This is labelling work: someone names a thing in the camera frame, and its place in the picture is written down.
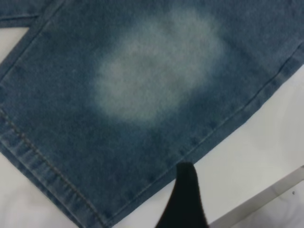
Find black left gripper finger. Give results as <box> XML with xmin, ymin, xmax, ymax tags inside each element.
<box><xmin>154</xmin><ymin>162</ymin><xmax>211</xmax><ymax>228</ymax></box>

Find blue denim pants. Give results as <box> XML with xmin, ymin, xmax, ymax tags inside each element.
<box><xmin>0</xmin><ymin>0</ymin><xmax>304</xmax><ymax>228</ymax></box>

